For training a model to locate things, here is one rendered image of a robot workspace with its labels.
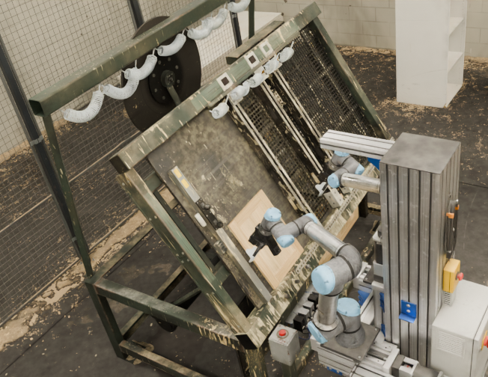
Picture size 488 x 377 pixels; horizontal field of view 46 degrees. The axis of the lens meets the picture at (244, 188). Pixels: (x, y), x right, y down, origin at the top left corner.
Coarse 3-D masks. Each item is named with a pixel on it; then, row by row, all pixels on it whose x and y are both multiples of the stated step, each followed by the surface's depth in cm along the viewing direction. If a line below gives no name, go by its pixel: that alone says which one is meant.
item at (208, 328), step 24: (360, 216) 495; (96, 288) 391; (120, 288) 383; (168, 288) 475; (192, 288) 384; (144, 312) 372; (168, 312) 358; (192, 312) 354; (120, 336) 424; (216, 336) 340; (144, 360) 414; (168, 360) 405; (240, 360) 363; (264, 360) 336
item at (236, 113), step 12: (228, 84) 349; (228, 96) 347; (228, 108) 355; (240, 108) 356; (240, 120) 355; (252, 132) 357; (252, 144) 361; (264, 144) 362; (264, 156) 362; (276, 168) 363; (276, 180) 368; (288, 180) 368; (288, 192) 368; (300, 204) 369; (300, 216) 375
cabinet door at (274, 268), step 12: (252, 204) 350; (264, 204) 356; (240, 216) 341; (252, 216) 348; (240, 228) 339; (252, 228) 345; (240, 240) 337; (264, 252) 347; (288, 252) 360; (300, 252) 366; (264, 264) 344; (276, 264) 351; (288, 264) 357; (264, 276) 343; (276, 276) 348
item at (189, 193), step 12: (180, 180) 317; (192, 192) 320; (192, 204) 321; (204, 216) 321; (228, 240) 328; (228, 252) 329; (240, 264) 329; (252, 276) 333; (264, 288) 337; (264, 300) 336
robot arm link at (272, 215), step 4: (272, 208) 278; (268, 212) 275; (272, 212) 276; (276, 212) 276; (280, 212) 277; (264, 216) 278; (268, 216) 275; (272, 216) 274; (276, 216) 275; (280, 216) 276; (264, 220) 278; (268, 220) 276; (272, 220) 275; (276, 220) 275; (280, 220) 277; (260, 224) 283; (264, 224) 280; (268, 224) 277; (272, 224) 275; (264, 228) 281; (268, 228) 278
